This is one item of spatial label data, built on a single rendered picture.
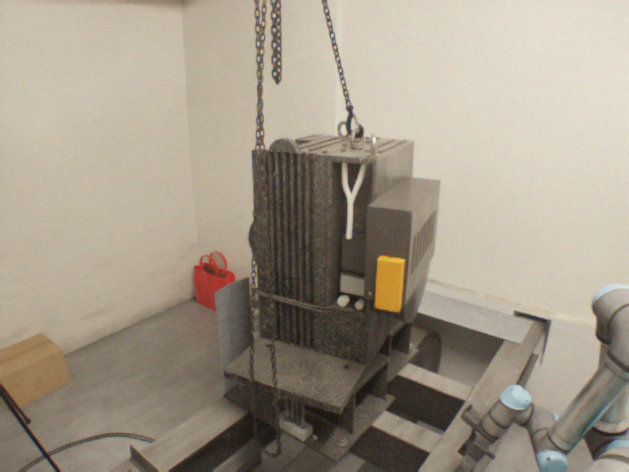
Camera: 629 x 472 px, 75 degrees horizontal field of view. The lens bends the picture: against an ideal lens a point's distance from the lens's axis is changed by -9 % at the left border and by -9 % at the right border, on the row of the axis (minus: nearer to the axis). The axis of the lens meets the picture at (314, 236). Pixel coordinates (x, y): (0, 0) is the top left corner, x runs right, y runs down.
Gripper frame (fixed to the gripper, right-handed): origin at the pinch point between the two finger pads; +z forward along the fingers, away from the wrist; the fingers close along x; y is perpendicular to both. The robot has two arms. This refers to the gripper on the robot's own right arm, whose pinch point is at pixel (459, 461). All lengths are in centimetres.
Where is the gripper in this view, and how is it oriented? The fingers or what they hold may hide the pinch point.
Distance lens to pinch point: 152.8
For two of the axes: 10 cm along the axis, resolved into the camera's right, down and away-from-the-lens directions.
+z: -4.1, 8.3, 3.8
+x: 4.7, -1.7, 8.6
